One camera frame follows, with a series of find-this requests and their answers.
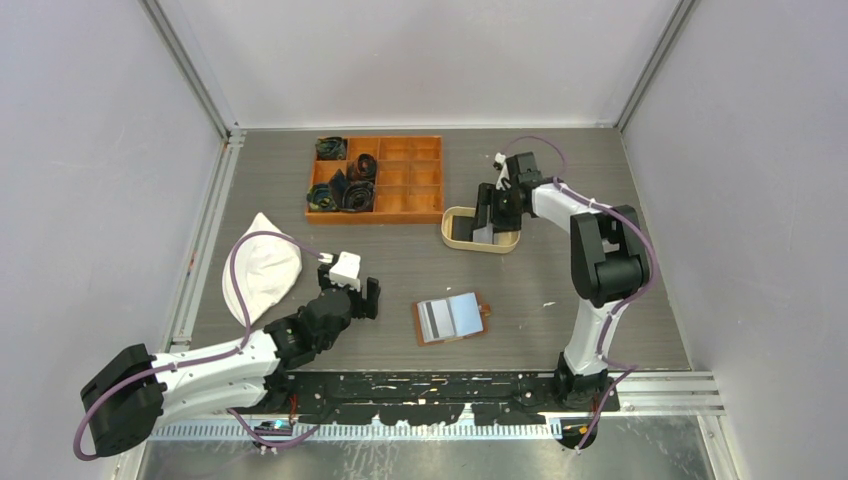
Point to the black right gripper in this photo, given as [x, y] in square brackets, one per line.
[487, 196]

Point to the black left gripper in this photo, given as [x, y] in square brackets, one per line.
[365, 307]

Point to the white diamond VIP card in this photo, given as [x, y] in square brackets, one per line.
[483, 235]

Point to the beige oval tray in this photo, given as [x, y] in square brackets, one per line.
[506, 242]

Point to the brown leather card holder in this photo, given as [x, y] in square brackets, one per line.
[470, 315]

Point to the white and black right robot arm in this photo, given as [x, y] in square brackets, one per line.
[610, 262]

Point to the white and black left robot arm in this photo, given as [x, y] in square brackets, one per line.
[138, 392]

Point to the white cloth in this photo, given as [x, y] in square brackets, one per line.
[266, 269]

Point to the orange wooden compartment box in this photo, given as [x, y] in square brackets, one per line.
[376, 180]

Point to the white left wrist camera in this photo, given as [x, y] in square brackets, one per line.
[345, 271]

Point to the aluminium frame rail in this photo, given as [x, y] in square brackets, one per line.
[642, 394]

